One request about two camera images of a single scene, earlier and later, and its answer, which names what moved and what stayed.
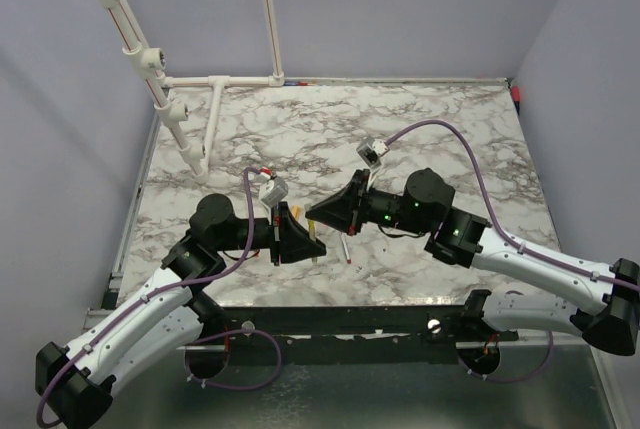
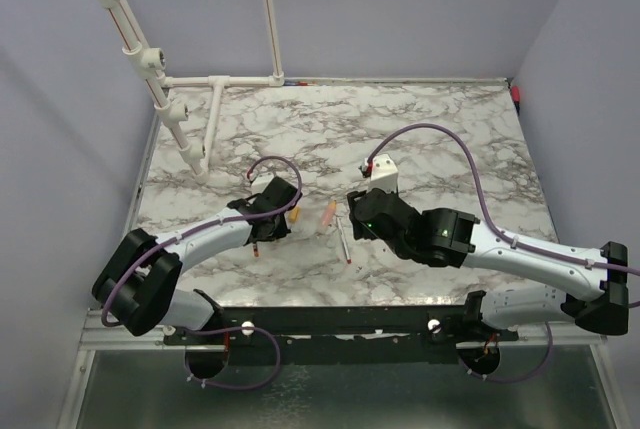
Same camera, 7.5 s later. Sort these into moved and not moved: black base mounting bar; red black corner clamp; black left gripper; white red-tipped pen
Moved: black left gripper
Not moved: black base mounting bar; red black corner clamp; white red-tipped pen
